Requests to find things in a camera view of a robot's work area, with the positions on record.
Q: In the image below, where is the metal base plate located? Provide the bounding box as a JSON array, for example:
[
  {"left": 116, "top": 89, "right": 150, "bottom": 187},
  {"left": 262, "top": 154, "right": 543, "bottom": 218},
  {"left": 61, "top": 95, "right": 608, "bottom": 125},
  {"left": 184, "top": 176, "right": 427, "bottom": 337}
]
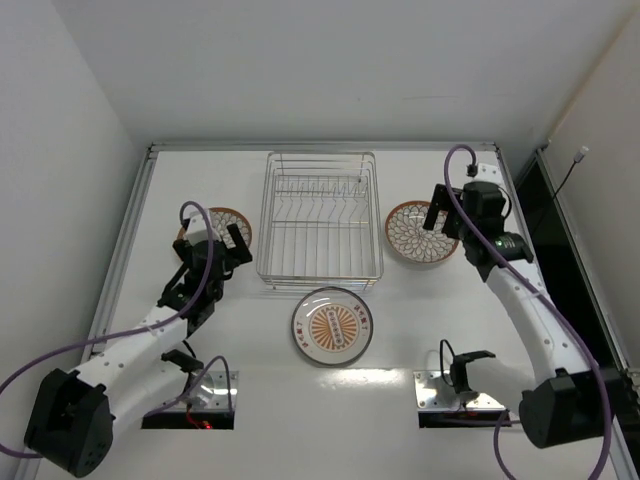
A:
[
  {"left": 413, "top": 370, "right": 504, "bottom": 413},
  {"left": 149, "top": 370, "right": 240, "bottom": 415}
]

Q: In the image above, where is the black wall cable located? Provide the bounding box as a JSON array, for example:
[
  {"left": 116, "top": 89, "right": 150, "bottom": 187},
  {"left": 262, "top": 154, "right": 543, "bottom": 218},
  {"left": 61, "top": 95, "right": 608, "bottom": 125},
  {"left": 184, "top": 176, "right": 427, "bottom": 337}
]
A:
[{"left": 552, "top": 145, "right": 590, "bottom": 199}]

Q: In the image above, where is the orange sunburst plate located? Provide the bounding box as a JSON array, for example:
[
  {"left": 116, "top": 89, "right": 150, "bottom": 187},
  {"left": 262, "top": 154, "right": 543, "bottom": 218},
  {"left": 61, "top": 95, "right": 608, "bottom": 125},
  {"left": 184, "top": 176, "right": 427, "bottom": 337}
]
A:
[{"left": 290, "top": 287, "right": 374, "bottom": 368}]

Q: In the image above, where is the metal wire dish rack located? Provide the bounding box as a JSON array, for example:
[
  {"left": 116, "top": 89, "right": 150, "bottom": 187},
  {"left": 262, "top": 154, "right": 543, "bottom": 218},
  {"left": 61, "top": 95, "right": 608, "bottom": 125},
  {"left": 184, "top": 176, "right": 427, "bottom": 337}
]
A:
[{"left": 256, "top": 151, "right": 384, "bottom": 291}]

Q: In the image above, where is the purple cable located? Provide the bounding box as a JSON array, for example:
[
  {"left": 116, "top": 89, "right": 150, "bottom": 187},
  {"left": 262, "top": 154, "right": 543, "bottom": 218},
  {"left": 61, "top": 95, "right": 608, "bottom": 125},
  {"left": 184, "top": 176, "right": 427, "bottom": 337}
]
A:
[
  {"left": 443, "top": 144, "right": 613, "bottom": 480},
  {"left": 0, "top": 200, "right": 232, "bottom": 459}
]

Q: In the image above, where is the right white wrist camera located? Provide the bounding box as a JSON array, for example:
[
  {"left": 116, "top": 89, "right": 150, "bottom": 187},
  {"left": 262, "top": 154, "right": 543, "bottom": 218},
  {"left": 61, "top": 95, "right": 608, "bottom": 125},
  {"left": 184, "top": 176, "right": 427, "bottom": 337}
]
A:
[{"left": 467, "top": 162, "right": 505, "bottom": 187}]

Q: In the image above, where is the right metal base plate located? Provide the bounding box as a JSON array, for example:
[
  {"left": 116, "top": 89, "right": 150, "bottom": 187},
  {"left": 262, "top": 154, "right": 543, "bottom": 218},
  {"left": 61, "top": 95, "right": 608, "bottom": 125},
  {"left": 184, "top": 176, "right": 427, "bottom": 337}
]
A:
[{"left": 413, "top": 370, "right": 504, "bottom": 413}]

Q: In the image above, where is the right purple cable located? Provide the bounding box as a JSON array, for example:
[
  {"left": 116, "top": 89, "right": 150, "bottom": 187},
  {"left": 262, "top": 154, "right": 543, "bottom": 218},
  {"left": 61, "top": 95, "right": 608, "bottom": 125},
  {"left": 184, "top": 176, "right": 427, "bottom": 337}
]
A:
[{"left": 443, "top": 144, "right": 613, "bottom": 480}]

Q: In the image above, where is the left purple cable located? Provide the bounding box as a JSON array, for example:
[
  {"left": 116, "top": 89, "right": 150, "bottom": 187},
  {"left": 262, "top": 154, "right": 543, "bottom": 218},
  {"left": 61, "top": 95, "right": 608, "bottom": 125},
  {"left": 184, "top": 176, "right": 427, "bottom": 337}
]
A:
[{"left": 0, "top": 200, "right": 232, "bottom": 459}]

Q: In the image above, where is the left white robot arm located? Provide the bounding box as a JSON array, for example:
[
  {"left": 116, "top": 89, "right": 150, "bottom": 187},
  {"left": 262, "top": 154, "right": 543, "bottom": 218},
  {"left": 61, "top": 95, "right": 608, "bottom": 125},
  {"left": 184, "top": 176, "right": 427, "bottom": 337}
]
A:
[{"left": 24, "top": 213, "right": 252, "bottom": 478}]

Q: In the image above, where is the brown floral plate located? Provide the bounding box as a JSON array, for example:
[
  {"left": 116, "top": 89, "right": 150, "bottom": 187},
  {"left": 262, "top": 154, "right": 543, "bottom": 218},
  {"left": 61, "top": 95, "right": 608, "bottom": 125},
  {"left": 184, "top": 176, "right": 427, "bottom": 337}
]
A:
[
  {"left": 181, "top": 207, "right": 252, "bottom": 249},
  {"left": 384, "top": 200, "right": 459, "bottom": 267}
]

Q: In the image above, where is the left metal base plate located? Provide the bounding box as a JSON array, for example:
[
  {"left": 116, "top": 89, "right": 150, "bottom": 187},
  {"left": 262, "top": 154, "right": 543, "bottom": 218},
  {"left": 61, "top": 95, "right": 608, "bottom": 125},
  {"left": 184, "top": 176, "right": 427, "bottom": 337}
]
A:
[{"left": 149, "top": 370, "right": 240, "bottom": 415}]

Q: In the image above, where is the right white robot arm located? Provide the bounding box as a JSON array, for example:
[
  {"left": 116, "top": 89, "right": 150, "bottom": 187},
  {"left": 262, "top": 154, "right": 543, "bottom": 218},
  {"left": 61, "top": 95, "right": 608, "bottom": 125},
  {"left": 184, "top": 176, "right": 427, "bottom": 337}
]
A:
[{"left": 423, "top": 181, "right": 623, "bottom": 448}]

